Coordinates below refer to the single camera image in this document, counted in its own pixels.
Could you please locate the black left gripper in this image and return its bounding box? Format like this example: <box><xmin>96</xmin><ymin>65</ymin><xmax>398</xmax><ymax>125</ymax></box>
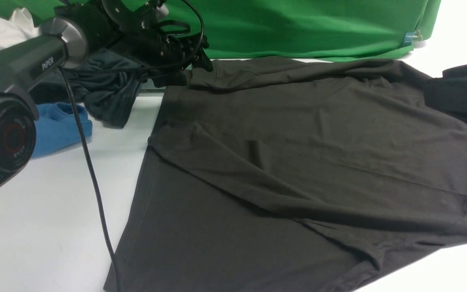
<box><xmin>104</xmin><ymin>0</ymin><xmax>214</xmax><ymax>87</ymax></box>

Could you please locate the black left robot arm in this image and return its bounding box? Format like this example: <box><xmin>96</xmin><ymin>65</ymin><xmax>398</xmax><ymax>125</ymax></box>
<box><xmin>0</xmin><ymin>0</ymin><xmax>213</xmax><ymax>187</ymax></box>

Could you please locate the blue binder clip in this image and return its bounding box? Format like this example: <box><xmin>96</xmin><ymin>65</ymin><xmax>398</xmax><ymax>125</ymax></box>
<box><xmin>403</xmin><ymin>30</ymin><xmax>423</xmax><ymax>47</ymax></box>

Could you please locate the dark teal crumpled garment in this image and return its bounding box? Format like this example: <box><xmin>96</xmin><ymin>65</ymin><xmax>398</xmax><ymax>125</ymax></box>
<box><xmin>29</xmin><ymin>49</ymin><xmax>153</xmax><ymax>129</ymax></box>

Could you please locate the green backdrop cloth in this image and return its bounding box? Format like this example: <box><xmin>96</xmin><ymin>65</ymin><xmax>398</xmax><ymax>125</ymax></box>
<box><xmin>0</xmin><ymin>0</ymin><xmax>441</xmax><ymax>62</ymax></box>

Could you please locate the blue crumpled garment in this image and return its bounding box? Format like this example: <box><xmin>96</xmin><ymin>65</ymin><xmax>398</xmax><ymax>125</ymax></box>
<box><xmin>32</xmin><ymin>102</ymin><xmax>80</xmax><ymax>158</ymax></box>

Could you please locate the white crumpled garment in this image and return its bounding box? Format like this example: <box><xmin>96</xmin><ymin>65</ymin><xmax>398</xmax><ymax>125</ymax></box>
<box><xmin>0</xmin><ymin>8</ymin><xmax>40</xmax><ymax>50</ymax></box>

